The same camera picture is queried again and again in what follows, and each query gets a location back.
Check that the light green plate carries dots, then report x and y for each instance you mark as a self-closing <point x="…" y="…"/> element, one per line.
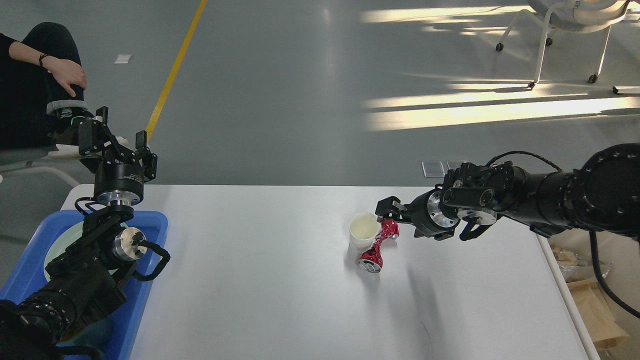
<point x="65" y="239"/>

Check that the crushed red soda can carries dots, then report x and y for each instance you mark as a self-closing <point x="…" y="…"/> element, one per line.
<point x="371" y="260"/>

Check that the seated person's black trousers leg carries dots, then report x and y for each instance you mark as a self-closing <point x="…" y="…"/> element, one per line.
<point x="29" y="94"/>

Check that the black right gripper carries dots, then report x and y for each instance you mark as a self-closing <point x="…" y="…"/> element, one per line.
<point x="424" y="213"/>

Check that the brown paper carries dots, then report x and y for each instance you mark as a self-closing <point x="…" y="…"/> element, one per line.
<point x="564" y="257"/>

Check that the blue plastic tray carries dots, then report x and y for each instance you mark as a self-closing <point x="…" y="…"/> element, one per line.
<point x="28" y="275"/>

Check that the seated person's hand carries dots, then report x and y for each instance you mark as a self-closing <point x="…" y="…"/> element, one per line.
<point x="67" y="73"/>

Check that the seated person's forearm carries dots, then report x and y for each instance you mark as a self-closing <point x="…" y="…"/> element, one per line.
<point x="26" y="54"/>

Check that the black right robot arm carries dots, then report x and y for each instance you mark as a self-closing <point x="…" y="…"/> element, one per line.
<point x="602" y="195"/>

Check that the aluminium foil tray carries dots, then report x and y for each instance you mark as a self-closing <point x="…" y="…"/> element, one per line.
<point x="581" y="271"/>

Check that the small white paper cup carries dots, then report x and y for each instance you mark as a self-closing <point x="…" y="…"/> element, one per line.
<point x="363" y="229"/>

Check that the white plastic bin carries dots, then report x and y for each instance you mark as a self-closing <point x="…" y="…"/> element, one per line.
<point x="623" y="279"/>

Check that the black and white shoe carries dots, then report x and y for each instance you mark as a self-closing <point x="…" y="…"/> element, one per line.
<point x="67" y="121"/>

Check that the white chair on castors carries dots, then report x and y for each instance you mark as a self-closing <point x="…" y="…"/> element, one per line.
<point x="572" y="16"/>

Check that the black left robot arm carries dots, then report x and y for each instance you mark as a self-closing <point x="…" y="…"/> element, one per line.
<point x="86" y="282"/>

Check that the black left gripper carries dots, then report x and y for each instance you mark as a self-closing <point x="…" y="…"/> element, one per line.
<point x="116" y="182"/>

